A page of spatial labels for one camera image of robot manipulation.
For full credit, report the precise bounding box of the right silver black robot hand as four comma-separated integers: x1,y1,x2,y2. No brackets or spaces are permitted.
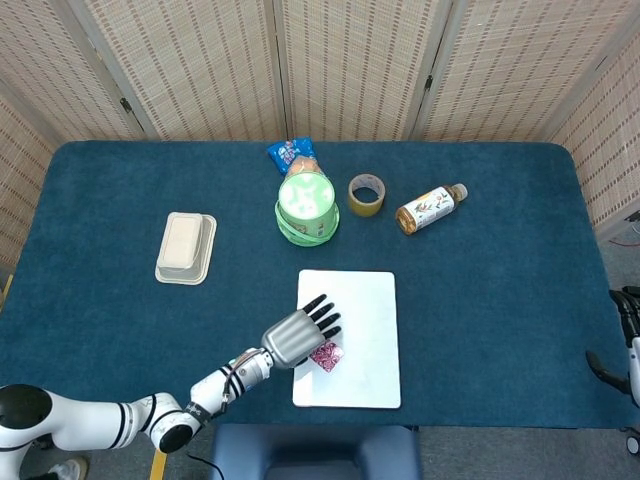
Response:
585,287,640,405

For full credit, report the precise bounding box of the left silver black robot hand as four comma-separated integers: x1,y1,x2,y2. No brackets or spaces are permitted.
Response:
260,293,344,370

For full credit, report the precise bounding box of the pink patterned square packet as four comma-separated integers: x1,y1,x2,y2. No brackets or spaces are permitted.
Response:
308,338,347,374

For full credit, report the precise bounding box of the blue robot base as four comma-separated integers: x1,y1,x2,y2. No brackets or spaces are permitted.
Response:
208,423,424,480

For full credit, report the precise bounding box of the white rectangular board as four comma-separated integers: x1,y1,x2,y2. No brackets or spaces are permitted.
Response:
291,269,402,410

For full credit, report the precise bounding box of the yellow packing tape roll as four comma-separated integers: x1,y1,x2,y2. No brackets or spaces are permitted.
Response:
347,173,386,218

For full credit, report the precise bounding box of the green plastic bucket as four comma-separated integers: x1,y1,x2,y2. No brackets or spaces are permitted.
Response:
274,170,341,248

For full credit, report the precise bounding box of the beige lunch box container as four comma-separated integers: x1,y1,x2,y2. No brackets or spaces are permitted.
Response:
154,211,218,286

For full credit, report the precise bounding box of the blue felt table cloth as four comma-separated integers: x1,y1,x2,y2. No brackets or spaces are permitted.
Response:
0,140,612,430

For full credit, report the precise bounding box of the blue snack bag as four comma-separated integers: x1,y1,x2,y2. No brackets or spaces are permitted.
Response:
266,137,316,175

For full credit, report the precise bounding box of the tea bottle with label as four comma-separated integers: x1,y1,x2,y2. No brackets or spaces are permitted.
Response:
395,182,469,236

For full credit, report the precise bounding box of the woven folding screen panel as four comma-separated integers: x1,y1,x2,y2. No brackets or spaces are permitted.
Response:
0,0,154,142
0,82,62,271
547,37,640,232
272,0,454,142
67,0,289,142
412,0,640,142

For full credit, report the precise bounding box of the white shoe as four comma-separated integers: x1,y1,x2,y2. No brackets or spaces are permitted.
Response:
45,454,92,480

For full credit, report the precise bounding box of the black floor cable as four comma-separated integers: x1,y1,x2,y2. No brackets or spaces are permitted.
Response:
187,451,225,480

